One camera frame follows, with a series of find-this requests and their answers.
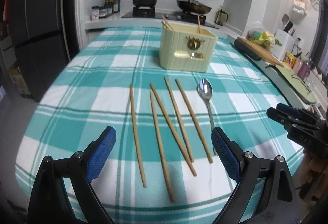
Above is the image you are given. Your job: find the teal white plaid tablecloth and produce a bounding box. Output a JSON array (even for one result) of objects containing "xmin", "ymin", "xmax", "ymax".
[{"xmin": 15, "ymin": 27, "xmax": 303, "ymax": 223}]

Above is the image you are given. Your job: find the spice jar rack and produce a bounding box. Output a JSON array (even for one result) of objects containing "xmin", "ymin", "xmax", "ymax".
[{"xmin": 91, "ymin": 5, "xmax": 112, "ymax": 21}]

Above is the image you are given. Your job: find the person's right hand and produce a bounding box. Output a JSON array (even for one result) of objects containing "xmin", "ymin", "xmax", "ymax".
[{"xmin": 300, "ymin": 149, "xmax": 327, "ymax": 198}]

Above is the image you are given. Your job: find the white knife utensil holder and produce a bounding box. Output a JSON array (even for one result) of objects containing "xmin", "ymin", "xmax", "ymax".
[{"xmin": 270, "ymin": 14, "xmax": 294, "ymax": 61}]

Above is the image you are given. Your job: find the black refrigerator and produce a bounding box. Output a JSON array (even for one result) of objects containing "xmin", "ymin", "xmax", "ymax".
[{"xmin": 8, "ymin": 0, "xmax": 80, "ymax": 102}]

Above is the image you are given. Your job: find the small steel spoon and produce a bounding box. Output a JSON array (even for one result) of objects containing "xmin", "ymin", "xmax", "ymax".
[{"xmin": 190, "ymin": 52, "xmax": 204, "ymax": 59}]

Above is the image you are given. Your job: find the hanging plastic bag pack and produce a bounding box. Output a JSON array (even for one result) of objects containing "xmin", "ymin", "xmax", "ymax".
[{"xmin": 292, "ymin": 0, "xmax": 309, "ymax": 15}]

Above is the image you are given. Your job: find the condiment bottles group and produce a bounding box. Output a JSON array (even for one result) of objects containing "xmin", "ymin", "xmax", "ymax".
[{"xmin": 105, "ymin": 0, "xmax": 121, "ymax": 14}]

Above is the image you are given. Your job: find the wooden chopstick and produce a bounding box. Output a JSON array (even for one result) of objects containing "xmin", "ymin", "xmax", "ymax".
[
  {"xmin": 162, "ymin": 16, "xmax": 173, "ymax": 31},
  {"xmin": 161, "ymin": 21, "xmax": 171, "ymax": 30},
  {"xmin": 164, "ymin": 77, "xmax": 194, "ymax": 162},
  {"xmin": 150, "ymin": 83, "xmax": 197, "ymax": 177},
  {"xmin": 129, "ymin": 84, "xmax": 147, "ymax": 188},
  {"xmin": 175, "ymin": 79, "xmax": 213, "ymax": 164},
  {"xmin": 150, "ymin": 91, "xmax": 176, "ymax": 202},
  {"xmin": 197, "ymin": 14, "xmax": 201, "ymax": 34}
]

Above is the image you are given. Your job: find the yellow food packet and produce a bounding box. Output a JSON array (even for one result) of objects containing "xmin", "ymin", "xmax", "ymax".
[{"xmin": 282, "ymin": 51, "xmax": 297, "ymax": 69}]

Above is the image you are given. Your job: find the large steel spoon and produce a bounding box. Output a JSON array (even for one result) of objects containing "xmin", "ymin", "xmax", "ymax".
[{"xmin": 197, "ymin": 79, "xmax": 214, "ymax": 130}]

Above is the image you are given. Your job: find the wooden cutting board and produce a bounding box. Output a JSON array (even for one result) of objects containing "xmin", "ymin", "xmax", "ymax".
[{"xmin": 235, "ymin": 37, "xmax": 284, "ymax": 67}]

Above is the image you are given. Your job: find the bag of sponges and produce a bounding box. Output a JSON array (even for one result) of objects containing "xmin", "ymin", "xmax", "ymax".
[{"xmin": 246, "ymin": 21, "xmax": 282, "ymax": 50}]

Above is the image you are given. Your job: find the cream plastic utensil holder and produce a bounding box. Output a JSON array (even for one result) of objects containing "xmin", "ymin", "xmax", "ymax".
[{"xmin": 159, "ymin": 23, "xmax": 218, "ymax": 73}]

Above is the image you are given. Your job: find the dark wok glass lid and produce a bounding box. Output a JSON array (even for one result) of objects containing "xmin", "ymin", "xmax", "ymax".
[{"xmin": 176, "ymin": 0, "xmax": 212, "ymax": 15}]

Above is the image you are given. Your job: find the black gas cooktop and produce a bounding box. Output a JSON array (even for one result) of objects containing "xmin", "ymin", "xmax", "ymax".
[{"xmin": 122, "ymin": 8, "xmax": 219, "ymax": 29}]

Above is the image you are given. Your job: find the dark glass pitcher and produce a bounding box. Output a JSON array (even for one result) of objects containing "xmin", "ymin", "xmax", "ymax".
[{"xmin": 215, "ymin": 6, "xmax": 229, "ymax": 26}]

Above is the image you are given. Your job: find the purple cup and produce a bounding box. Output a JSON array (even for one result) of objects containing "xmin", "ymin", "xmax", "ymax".
[{"xmin": 297, "ymin": 59, "xmax": 312, "ymax": 80}]

